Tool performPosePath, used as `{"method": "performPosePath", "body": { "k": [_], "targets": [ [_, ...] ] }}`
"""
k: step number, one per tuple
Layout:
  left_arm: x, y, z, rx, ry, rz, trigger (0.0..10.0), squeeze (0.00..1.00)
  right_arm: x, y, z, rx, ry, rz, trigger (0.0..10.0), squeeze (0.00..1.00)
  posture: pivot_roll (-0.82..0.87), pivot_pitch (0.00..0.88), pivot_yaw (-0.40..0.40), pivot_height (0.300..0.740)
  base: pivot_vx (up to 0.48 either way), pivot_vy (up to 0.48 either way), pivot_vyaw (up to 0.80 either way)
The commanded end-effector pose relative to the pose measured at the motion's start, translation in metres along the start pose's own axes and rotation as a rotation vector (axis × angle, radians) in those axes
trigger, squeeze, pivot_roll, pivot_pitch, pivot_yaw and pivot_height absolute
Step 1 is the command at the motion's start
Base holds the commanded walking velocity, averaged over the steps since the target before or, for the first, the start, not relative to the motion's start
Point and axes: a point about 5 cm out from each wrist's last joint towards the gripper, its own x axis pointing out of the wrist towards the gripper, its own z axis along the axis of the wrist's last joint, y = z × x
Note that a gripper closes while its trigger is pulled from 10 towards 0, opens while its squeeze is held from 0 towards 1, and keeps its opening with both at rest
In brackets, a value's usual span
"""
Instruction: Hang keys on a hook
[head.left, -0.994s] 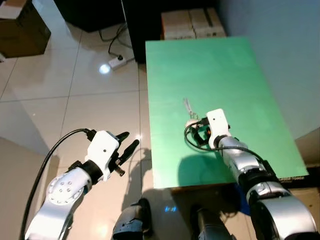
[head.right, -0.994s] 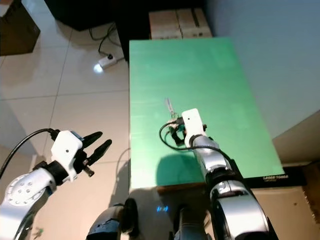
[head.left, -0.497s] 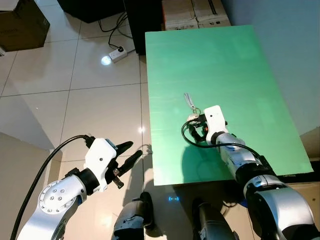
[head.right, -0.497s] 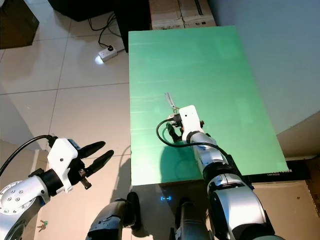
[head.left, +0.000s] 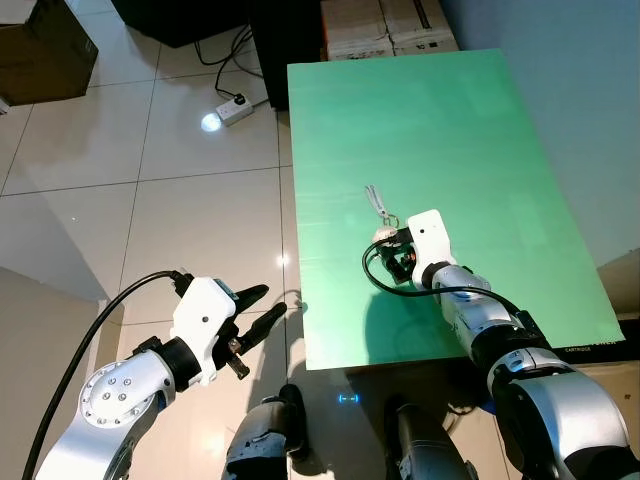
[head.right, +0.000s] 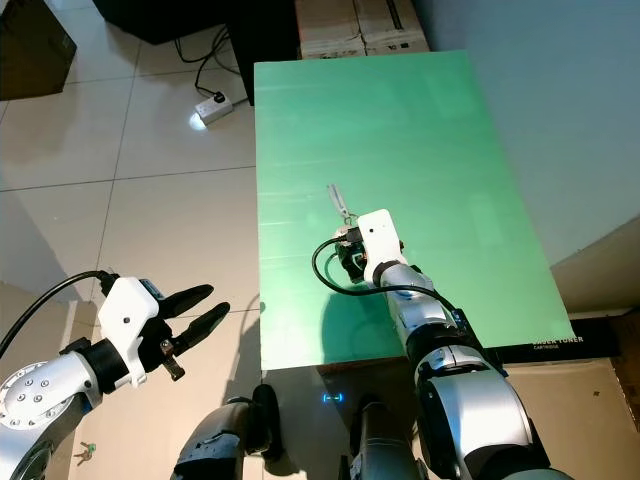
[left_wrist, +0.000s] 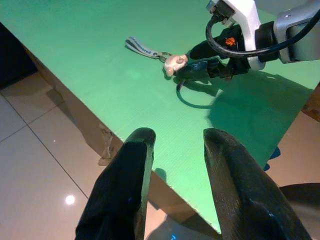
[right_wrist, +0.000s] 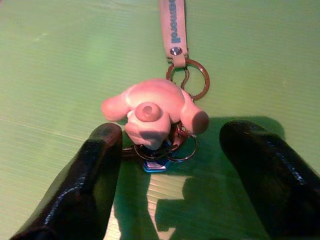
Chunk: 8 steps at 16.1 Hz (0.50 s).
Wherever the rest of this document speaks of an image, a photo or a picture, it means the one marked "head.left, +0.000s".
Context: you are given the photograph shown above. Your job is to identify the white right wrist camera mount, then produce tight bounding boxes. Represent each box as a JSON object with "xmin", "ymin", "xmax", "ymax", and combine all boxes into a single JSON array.
[{"xmin": 407, "ymin": 209, "xmax": 458, "ymax": 289}]

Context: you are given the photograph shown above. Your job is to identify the black toner cartridge box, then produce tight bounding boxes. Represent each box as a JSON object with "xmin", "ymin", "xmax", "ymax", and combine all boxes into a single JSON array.
[{"xmin": 545, "ymin": 318, "xmax": 640, "ymax": 365}]

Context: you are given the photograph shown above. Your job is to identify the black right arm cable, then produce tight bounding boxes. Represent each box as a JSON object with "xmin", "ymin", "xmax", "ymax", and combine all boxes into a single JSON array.
[{"xmin": 361, "ymin": 236, "xmax": 501, "ymax": 302}]

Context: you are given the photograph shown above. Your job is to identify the white power strip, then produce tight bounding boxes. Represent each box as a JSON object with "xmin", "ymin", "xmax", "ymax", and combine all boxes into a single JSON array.
[{"xmin": 216, "ymin": 94, "xmax": 254, "ymax": 127}]

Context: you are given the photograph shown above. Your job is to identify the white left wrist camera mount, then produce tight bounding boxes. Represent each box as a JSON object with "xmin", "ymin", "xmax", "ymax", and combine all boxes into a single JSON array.
[{"xmin": 171, "ymin": 277, "xmax": 242, "ymax": 389}]

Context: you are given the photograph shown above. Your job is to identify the black robot leg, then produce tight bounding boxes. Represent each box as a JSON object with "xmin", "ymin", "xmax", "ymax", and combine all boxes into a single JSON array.
[
  {"xmin": 224, "ymin": 383, "xmax": 310, "ymax": 480},
  {"xmin": 384, "ymin": 397, "xmax": 482, "ymax": 480}
]

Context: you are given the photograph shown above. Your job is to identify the green topped table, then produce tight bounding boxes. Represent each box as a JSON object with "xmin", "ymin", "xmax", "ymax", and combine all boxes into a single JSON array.
[{"xmin": 286, "ymin": 48, "xmax": 629, "ymax": 373}]

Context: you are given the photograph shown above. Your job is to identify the black floor power cable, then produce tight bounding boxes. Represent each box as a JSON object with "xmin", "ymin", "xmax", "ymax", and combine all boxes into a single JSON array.
[{"xmin": 193, "ymin": 28, "xmax": 269, "ymax": 105}]

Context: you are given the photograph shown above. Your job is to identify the black cabinet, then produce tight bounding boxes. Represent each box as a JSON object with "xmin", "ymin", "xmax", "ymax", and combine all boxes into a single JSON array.
[{"xmin": 110, "ymin": 0, "xmax": 327, "ymax": 113}]

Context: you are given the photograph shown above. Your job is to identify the black right robot leg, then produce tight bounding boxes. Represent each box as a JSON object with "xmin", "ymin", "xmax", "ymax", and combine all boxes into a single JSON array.
[{"xmin": 384, "ymin": 397, "xmax": 482, "ymax": 480}]

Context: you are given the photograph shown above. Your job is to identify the dark brown box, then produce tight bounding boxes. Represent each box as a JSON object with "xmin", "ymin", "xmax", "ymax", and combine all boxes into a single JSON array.
[{"xmin": 0, "ymin": 0, "xmax": 100, "ymax": 107}]

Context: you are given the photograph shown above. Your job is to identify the black left robot leg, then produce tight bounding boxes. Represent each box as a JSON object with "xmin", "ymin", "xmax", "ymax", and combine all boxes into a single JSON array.
[{"xmin": 224, "ymin": 383, "xmax": 310, "ymax": 480}]

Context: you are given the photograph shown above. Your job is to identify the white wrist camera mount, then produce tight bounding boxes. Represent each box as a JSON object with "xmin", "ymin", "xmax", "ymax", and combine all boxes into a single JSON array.
[
  {"xmin": 171, "ymin": 277, "xmax": 242, "ymax": 389},
  {"xmin": 407, "ymin": 209, "xmax": 458, "ymax": 289}
]

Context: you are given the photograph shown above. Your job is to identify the silver keys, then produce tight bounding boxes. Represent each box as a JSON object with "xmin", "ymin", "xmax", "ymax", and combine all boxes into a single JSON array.
[{"xmin": 364, "ymin": 184, "xmax": 400, "ymax": 233}]

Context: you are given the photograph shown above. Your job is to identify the pale cardboard box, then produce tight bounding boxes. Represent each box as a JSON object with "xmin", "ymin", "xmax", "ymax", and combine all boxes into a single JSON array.
[{"xmin": 320, "ymin": 0, "xmax": 462, "ymax": 60}]

